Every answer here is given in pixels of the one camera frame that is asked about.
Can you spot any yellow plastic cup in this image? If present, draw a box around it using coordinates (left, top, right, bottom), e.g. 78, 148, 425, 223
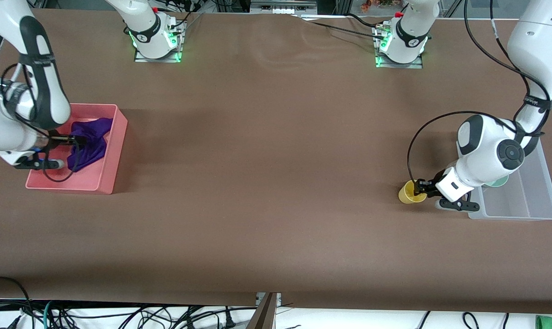
398, 180, 428, 204

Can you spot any purple cloth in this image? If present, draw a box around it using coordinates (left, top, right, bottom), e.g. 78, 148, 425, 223
67, 117, 114, 173

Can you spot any pink plastic bin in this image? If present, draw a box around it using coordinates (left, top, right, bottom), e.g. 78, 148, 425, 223
26, 104, 128, 195

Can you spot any translucent plastic bin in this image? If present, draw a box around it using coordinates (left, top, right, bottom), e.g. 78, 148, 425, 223
468, 137, 552, 221

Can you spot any white power strip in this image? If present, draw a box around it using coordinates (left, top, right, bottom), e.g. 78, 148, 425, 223
251, 0, 317, 14

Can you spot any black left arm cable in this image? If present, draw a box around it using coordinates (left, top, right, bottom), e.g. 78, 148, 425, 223
407, 0, 552, 183

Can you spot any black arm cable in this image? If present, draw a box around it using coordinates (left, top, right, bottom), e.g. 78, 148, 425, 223
407, 0, 552, 183
0, 64, 81, 183

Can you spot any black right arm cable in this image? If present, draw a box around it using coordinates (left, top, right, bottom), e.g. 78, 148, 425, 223
0, 64, 81, 183

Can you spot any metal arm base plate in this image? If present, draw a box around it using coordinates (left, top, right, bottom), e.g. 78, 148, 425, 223
375, 25, 424, 69
134, 21, 185, 63

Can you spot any thick black curved cable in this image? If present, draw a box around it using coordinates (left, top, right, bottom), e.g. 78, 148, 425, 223
0, 276, 35, 329

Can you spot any long black table cable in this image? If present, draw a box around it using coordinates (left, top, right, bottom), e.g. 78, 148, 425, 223
299, 16, 382, 38

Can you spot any short black table cable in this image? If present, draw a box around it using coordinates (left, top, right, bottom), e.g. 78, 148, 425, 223
347, 13, 384, 29

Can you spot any small metal bracket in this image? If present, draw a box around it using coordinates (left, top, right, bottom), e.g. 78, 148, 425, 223
256, 292, 282, 308

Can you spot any wooden post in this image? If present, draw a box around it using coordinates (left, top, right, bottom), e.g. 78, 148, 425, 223
246, 292, 277, 329

